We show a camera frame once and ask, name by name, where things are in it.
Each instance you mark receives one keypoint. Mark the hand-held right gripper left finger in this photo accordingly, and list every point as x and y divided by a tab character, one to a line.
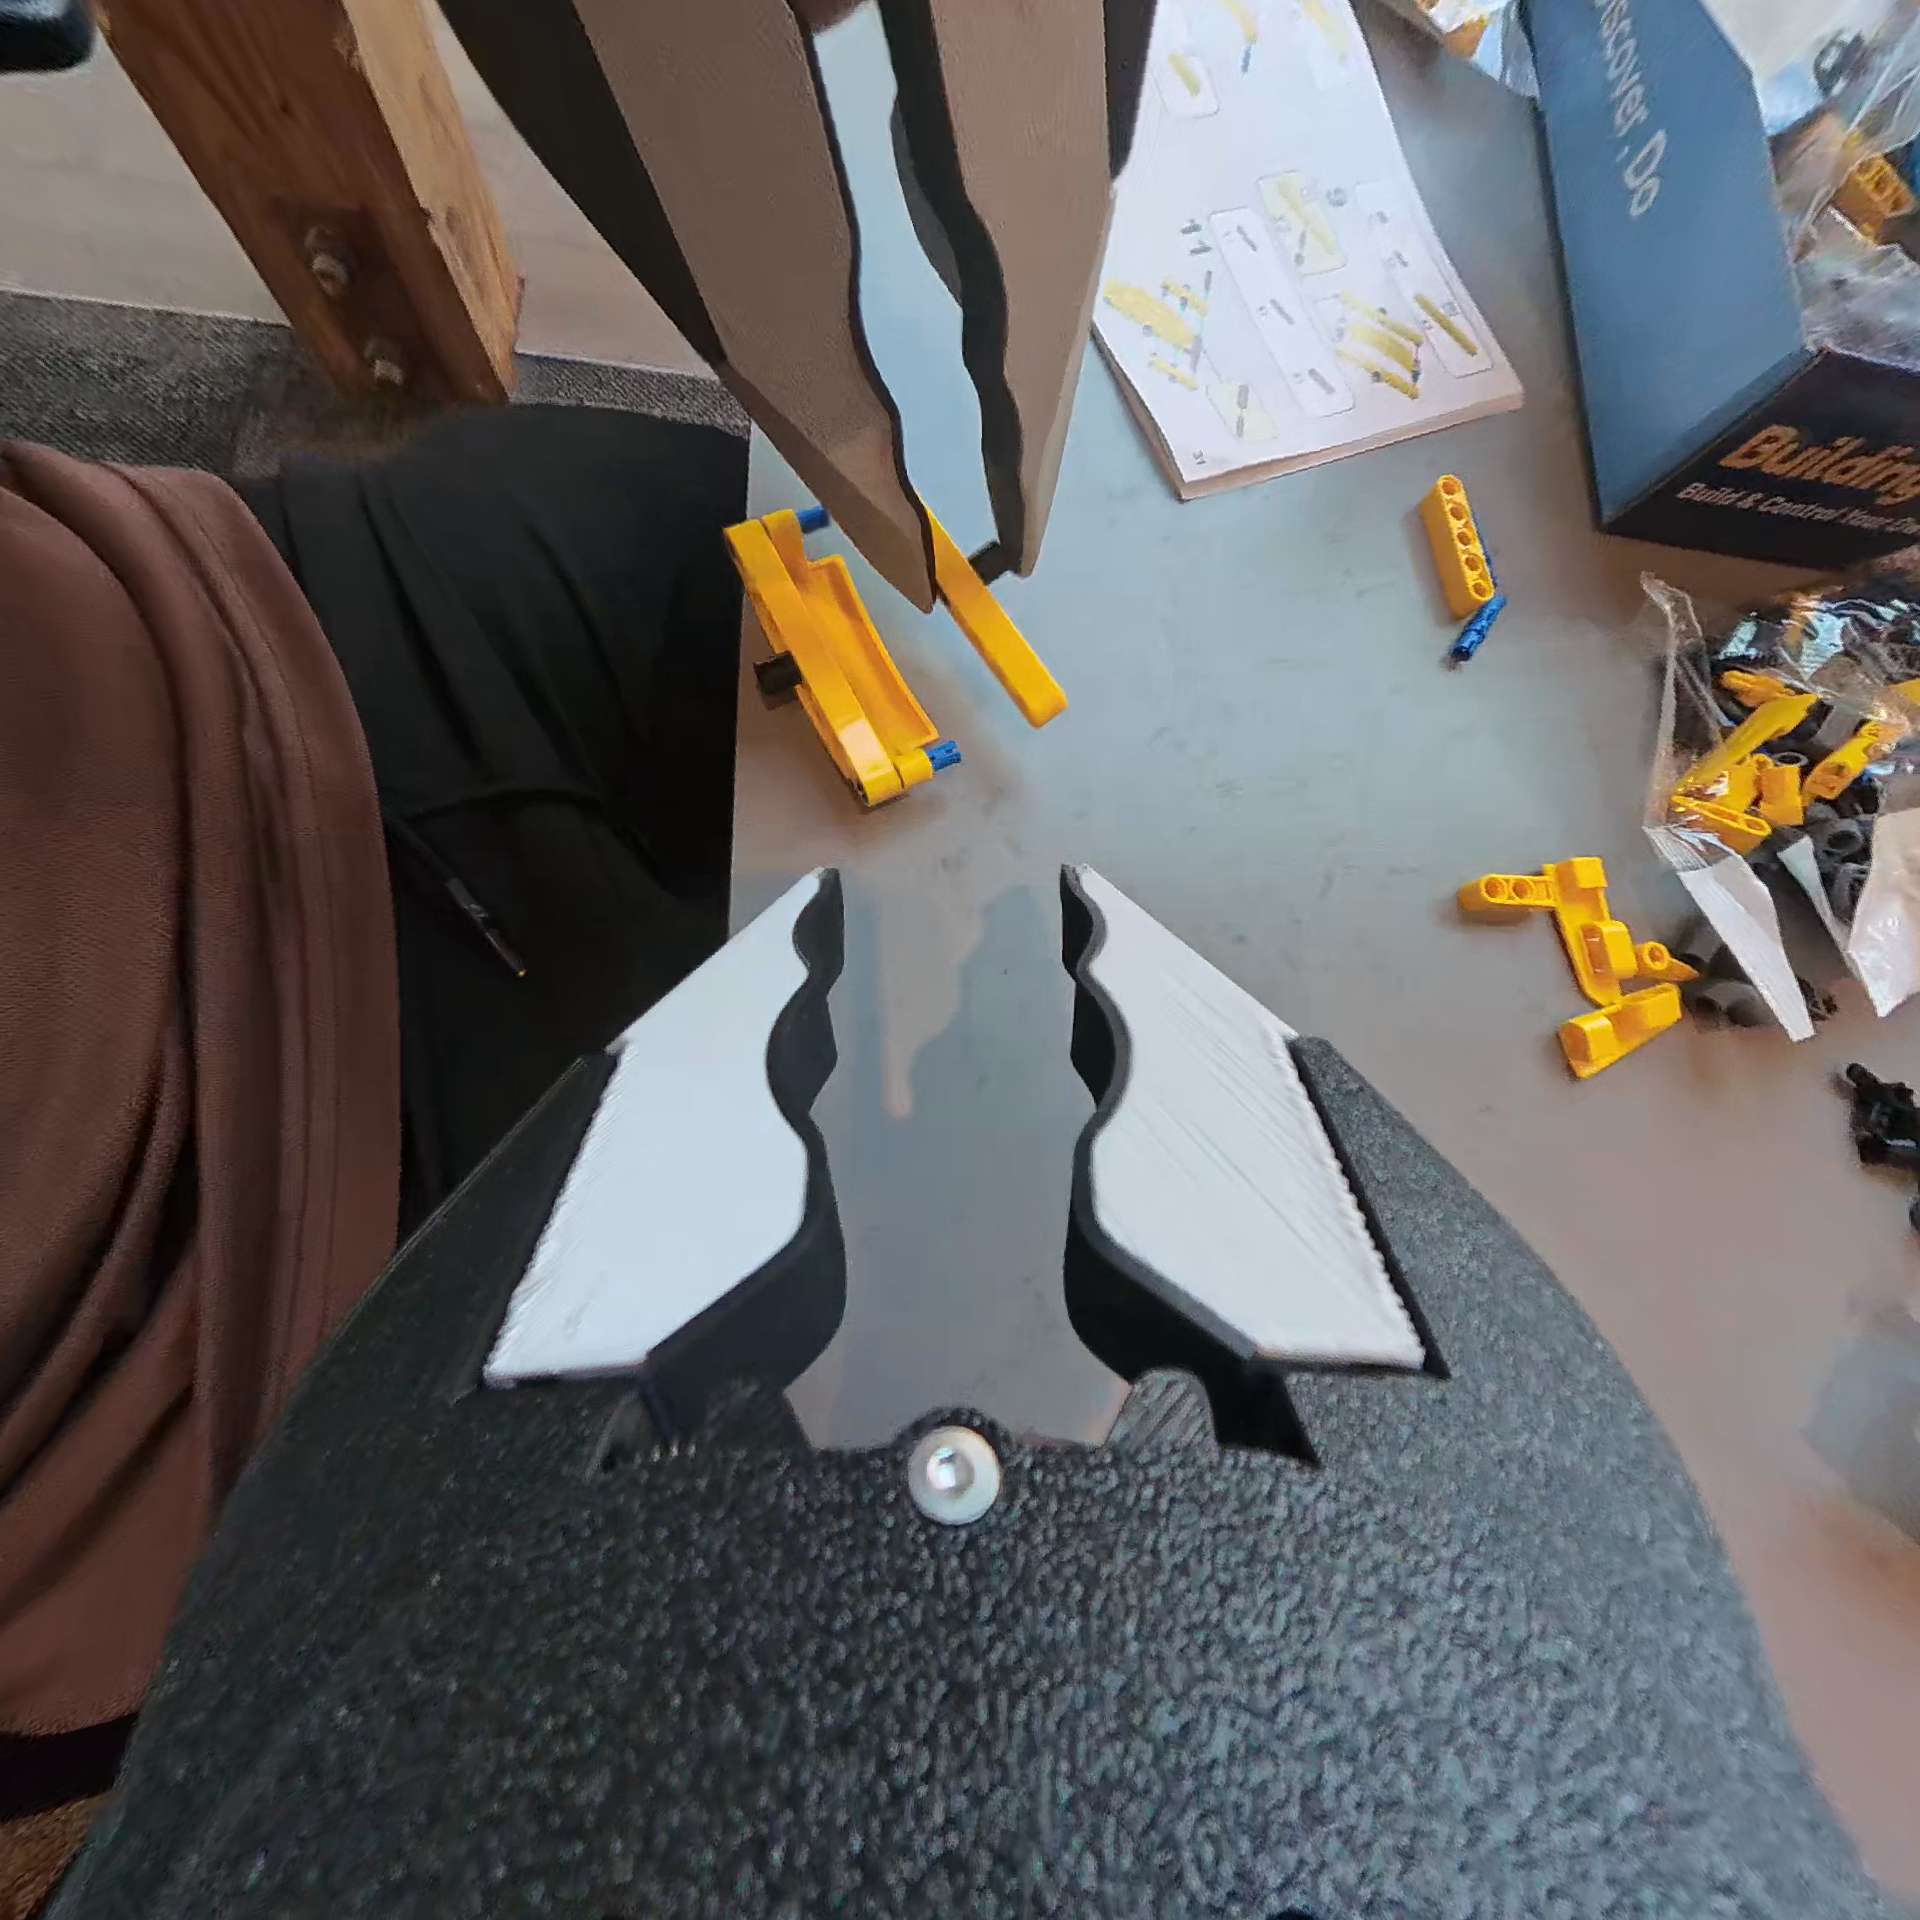
648	1201

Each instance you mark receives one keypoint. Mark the open white instruction manual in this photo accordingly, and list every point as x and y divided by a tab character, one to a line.
1291	242

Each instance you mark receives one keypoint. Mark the grey desk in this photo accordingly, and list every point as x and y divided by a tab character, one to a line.
1353	782

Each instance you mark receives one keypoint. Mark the wooden table leg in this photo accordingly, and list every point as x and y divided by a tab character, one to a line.
302	180

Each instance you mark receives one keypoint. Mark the yellow curved panel blue pins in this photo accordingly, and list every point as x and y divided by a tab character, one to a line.
843	677

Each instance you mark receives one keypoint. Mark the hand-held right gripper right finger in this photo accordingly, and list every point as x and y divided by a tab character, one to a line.
1248	1171

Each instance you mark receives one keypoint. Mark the short yellow beam blue pin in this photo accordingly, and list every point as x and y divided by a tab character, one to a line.
1457	547

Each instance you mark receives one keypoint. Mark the plastic bag of yellow parts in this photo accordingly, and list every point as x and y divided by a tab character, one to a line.
1772	810

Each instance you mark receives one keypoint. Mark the yellow L-shaped piece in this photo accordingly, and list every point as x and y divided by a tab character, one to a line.
1592	931

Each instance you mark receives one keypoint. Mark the short yellow three-hole beam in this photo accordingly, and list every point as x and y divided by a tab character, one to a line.
1517	892

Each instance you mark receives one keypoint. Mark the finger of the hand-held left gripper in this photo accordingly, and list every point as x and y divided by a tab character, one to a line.
767	242
1036	180

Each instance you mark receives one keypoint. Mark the clear bags inside box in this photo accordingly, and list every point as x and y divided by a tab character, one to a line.
1862	180

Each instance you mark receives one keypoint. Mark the blue kit box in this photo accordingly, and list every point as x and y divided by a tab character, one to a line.
1681	271

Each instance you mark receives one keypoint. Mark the loose black connector parts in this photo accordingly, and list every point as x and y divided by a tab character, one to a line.
1885	1116

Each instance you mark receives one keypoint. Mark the small yellow connector piece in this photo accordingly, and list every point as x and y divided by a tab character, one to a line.
1668	968

